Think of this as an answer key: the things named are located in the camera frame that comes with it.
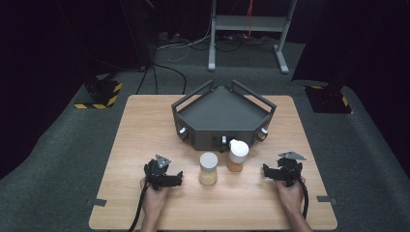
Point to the dark grey corner rack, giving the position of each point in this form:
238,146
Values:
222,112

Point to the grey tape piece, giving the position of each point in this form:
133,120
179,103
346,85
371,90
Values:
97,202
326,199

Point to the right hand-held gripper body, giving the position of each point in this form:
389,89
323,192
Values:
291,170

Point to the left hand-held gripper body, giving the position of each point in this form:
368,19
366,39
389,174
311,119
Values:
156,169

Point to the glass jar with spout lid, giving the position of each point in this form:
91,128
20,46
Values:
238,156

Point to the grey metal stand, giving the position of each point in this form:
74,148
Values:
249,23

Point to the black yellow striped base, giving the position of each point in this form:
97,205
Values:
328,100
101,93

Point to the person's left hand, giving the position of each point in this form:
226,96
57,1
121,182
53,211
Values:
154,199

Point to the person's right hand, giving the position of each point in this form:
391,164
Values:
291,198

